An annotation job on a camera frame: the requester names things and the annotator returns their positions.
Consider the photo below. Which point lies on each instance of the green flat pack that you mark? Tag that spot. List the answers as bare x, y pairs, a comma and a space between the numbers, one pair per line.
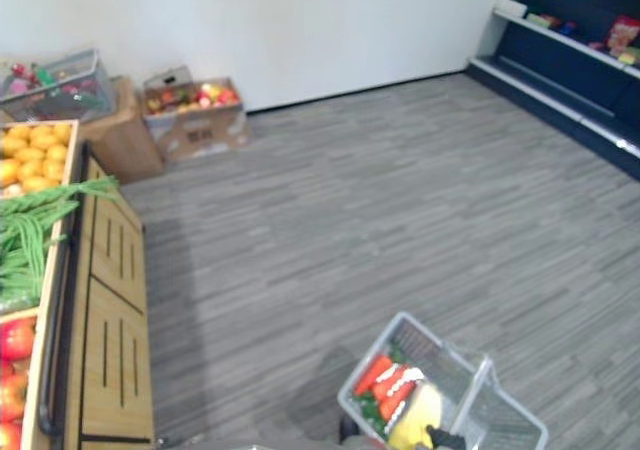
536, 19

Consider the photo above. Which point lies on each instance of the yellow green pack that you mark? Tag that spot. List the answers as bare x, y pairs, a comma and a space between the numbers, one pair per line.
630, 56

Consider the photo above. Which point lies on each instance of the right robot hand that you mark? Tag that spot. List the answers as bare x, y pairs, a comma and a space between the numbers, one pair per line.
449, 438

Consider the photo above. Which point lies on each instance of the wooden produce display stand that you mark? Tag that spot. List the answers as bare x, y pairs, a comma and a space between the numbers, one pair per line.
115, 350

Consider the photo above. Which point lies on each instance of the pink small pack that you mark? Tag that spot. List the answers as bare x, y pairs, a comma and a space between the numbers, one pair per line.
597, 46

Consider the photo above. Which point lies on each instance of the black metal stand rail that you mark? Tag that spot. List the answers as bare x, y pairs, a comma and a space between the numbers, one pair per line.
65, 280

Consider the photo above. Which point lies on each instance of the red toy fruit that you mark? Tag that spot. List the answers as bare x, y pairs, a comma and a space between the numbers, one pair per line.
21, 70

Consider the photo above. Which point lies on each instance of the green long beans bunch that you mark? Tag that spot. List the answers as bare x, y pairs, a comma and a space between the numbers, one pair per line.
25, 240

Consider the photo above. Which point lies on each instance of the short orange carrot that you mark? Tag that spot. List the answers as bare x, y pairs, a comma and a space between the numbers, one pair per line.
396, 406

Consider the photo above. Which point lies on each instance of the orange citrus fruit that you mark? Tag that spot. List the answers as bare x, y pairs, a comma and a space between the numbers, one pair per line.
54, 168
7, 171
35, 184
13, 146
30, 154
18, 133
44, 141
31, 169
62, 132
57, 152
41, 131

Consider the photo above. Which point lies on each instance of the dark blue shop shelf unit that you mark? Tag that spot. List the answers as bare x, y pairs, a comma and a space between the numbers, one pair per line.
560, 80

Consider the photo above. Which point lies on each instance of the red small pack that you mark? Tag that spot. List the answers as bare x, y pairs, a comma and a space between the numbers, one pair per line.
555, 22

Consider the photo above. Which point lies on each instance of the grey plastic shopping basket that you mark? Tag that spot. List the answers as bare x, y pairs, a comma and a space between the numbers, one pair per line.
500, 415

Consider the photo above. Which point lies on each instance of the red snack bag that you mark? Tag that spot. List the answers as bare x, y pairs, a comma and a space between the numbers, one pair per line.
622, 34

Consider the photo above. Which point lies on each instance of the plain orange carrot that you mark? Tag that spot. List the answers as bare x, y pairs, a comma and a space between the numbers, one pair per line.
373, 373

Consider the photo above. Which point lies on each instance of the yellow vegetable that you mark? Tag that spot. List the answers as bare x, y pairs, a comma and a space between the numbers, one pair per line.
419, 415

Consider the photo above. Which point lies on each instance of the white box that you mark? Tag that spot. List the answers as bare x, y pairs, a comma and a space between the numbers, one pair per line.
510, 7

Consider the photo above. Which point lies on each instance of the orange carrot in white net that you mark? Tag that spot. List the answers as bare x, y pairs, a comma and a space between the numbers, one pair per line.
396, 383

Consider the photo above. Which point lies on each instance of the green leafy vegetable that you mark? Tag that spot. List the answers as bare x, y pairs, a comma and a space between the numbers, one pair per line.
369, 412

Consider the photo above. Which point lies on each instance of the dark red toy vegetable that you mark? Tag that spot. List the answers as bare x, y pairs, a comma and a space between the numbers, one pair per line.
75, 90

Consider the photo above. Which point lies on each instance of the plain brown cardboard box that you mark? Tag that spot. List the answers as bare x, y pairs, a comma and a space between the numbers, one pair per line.
125, 140

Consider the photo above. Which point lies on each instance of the orange toy fruit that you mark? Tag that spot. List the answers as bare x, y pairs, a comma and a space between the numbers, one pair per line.
167, 101

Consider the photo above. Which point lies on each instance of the blue small pack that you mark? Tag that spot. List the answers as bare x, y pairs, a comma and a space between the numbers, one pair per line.
568, 27

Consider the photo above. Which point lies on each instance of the pink toy fruit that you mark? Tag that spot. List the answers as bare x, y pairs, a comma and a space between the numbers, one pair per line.
18, 88

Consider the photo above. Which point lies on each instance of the printed cardboard box of fruit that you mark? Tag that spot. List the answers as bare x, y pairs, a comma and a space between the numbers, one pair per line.
200, 130

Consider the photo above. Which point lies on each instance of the green toy vegetable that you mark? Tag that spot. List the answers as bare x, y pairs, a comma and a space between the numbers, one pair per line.
45, 76

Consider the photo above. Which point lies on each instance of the red yellow toy apple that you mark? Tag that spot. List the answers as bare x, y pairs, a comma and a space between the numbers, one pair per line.
209, 93

